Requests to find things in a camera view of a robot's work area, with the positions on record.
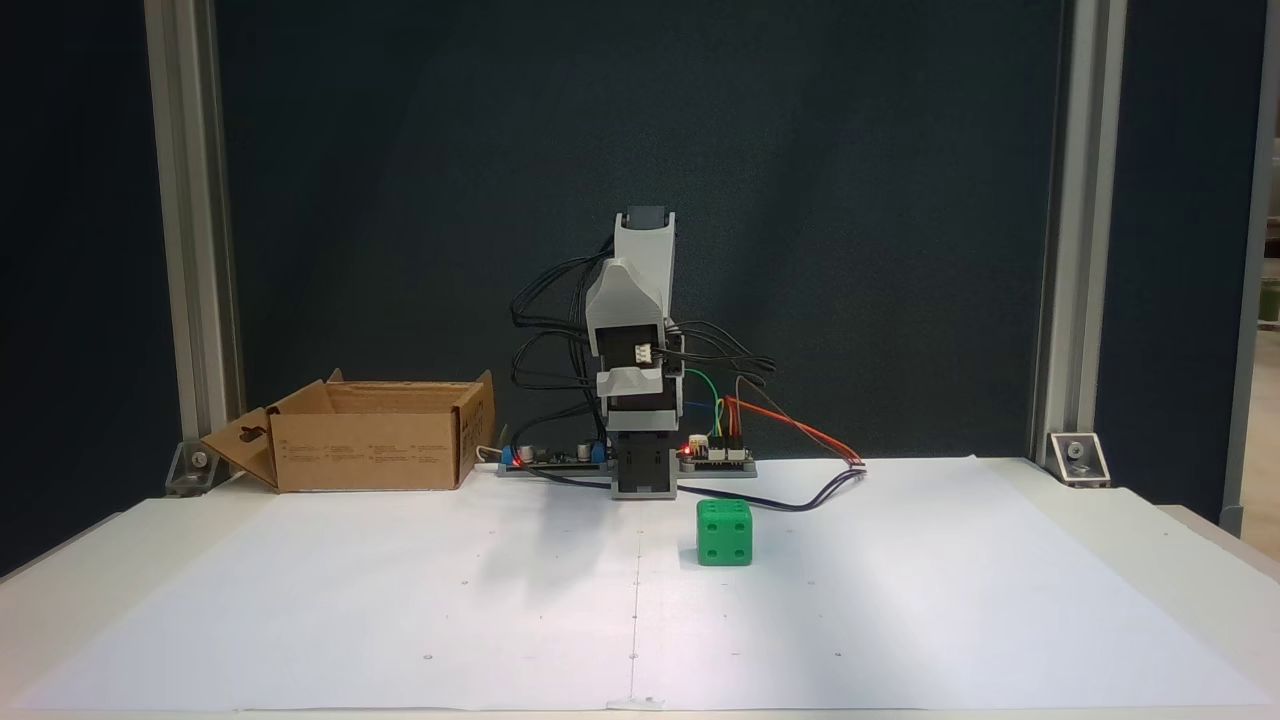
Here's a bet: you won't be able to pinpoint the black cable with white connector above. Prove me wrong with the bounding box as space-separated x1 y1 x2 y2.
520 462 867 513

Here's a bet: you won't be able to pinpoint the power circuit board blue terminals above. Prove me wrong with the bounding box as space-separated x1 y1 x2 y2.
497 440 613 478

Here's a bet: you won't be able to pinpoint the green jumper wire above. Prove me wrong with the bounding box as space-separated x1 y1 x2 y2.
683 370 723 441

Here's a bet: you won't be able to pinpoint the controller circuit board with jumpers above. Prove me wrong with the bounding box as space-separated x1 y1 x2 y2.
678 435 758 478

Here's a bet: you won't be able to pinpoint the grey partition frame post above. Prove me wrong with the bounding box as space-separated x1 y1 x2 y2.
1220 0 1280 538

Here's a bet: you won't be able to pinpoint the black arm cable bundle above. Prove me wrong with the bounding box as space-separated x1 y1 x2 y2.
510 235 616 446
665 318 778 386

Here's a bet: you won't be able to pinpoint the grey pointed fixed gripper finger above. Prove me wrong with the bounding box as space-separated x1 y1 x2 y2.
585 258 667 331

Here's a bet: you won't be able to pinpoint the metal corner bracket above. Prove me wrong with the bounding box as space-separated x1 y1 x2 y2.
163 438 229 498
1046 431 1112 489

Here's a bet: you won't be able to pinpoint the brown cardboard box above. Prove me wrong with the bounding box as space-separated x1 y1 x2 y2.
200 370 497 493

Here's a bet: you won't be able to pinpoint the aluminium frame post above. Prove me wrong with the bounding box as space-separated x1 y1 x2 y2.
143 0 244 471
1030 0 1128 466

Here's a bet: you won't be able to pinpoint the green dice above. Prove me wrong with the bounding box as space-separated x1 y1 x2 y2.
696 499 754 568

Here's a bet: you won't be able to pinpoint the orange red wires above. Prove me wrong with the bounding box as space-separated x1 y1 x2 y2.
725 395 867 467

